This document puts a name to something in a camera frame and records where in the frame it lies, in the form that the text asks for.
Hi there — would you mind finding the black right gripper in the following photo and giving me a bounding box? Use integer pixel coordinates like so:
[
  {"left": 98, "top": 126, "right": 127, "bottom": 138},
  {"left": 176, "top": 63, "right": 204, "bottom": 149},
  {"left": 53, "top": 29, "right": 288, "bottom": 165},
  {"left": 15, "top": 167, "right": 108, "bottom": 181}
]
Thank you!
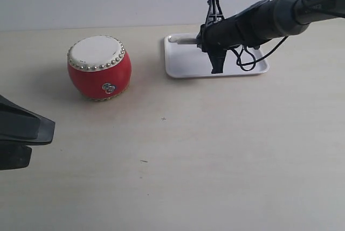
[{"left": 196, "top": 0, "right": 240, "bottom": 74}]

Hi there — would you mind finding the white wooden drumstick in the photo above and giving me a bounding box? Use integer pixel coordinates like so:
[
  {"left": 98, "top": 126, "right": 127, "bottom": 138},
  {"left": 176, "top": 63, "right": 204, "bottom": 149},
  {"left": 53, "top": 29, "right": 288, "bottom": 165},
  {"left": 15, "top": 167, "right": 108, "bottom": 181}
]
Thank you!
[{"left": 168, "top": 36, "right": 199, "bottom": 45}]

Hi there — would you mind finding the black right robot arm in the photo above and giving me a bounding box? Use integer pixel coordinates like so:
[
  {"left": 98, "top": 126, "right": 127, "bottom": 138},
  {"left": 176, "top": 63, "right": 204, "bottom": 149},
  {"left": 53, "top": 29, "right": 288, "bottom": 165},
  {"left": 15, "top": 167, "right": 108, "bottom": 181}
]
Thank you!
[{"left": 196, "top": 0, "right": 344, "bottom": 74}]

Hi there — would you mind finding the small red drum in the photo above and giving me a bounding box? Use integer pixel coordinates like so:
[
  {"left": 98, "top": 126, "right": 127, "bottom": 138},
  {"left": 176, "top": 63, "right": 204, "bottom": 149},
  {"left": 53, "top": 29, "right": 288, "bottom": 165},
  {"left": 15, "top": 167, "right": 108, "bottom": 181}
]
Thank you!
[{"left": 67, "top": 35, "right": 132, "bottom": 100}]

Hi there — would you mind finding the white rectangular tray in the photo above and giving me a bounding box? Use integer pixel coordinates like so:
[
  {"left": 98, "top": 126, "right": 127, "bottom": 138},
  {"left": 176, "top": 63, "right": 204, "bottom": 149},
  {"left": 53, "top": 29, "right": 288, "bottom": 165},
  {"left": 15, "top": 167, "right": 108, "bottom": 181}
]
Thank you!
[{"left": 164, "top": 33, "right": 270, "bottom": 79}]

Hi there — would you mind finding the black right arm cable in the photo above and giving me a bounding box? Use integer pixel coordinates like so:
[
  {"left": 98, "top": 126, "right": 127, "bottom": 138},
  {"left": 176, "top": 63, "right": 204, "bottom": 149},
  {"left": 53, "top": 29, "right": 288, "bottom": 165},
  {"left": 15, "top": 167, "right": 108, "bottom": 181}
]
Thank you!
[{"left": 230, "top": 36, "right": 287, "bottom": 72}]

